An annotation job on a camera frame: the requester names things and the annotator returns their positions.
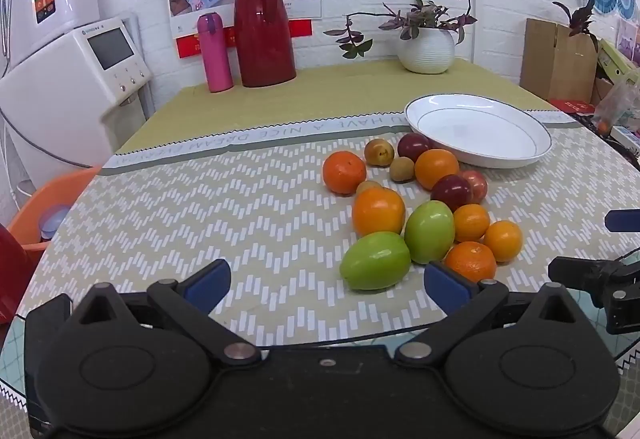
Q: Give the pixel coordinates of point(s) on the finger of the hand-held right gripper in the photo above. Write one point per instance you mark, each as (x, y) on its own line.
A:
(622, 220)
(580, 274)

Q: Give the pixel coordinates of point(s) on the purple green trailing plant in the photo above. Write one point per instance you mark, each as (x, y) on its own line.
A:
(425, 14)

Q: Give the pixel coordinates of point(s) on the clear plastic bag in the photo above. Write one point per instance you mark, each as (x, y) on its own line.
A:
(620, 104)

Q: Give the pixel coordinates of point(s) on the teal table cloth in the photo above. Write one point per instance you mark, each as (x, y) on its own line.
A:
(12, 359)

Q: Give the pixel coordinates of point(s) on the dark purple leafy plant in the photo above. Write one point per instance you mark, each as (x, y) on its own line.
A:
(582, 16)

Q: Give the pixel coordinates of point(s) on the small brownish orange fruit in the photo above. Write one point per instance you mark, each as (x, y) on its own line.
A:
(366, 186)

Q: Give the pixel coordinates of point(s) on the red thermos jug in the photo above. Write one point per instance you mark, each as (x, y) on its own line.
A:
(262, 34)

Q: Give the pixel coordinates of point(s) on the white ribbed plant pot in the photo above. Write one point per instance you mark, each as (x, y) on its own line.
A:
(427, 51)

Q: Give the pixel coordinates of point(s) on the pink bottle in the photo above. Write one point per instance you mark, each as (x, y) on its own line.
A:
(215, 56)

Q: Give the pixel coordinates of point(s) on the large round orange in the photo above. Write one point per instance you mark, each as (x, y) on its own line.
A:
(378, 211)

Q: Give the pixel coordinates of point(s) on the olive green table cloth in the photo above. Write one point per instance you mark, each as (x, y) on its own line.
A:
(310, 94)

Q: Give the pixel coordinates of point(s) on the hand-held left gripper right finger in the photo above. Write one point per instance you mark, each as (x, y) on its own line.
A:
(445, 281)

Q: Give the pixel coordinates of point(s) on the red apple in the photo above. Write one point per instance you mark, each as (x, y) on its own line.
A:
(477, 183)

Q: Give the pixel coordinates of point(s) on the small brown kiwi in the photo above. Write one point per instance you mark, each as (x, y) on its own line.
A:
(402, 169)

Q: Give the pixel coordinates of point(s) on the small orange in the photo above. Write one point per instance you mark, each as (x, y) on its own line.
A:
(471, 222)
(472, 259)
(503, 240)

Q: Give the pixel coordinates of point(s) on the yellow brown plum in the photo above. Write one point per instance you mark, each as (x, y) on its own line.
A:
(378, 152)

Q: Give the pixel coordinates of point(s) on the white plate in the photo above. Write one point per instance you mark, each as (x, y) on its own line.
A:
(475, 126)

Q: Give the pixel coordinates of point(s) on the cardboard box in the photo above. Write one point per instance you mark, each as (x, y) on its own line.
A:
(555, 64)

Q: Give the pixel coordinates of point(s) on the white appliance with screen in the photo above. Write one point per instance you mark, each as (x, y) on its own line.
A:
(60, 99)

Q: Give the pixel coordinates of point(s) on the dark red plum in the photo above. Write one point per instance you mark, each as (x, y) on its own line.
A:
(451, 193)
(414, 146)

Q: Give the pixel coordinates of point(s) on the dimpled orange tangerine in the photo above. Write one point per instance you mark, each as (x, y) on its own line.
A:
(343, 172)

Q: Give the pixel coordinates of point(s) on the green box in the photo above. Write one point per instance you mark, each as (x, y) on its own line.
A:
(620, 61)

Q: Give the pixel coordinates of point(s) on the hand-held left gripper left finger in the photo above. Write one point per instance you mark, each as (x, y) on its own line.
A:
(210, 276)

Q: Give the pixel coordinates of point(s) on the red packet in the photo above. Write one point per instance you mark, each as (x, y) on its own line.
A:
(575, 106)

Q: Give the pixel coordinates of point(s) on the orange plastic chair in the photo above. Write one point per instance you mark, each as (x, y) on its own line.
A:
(35, 204)

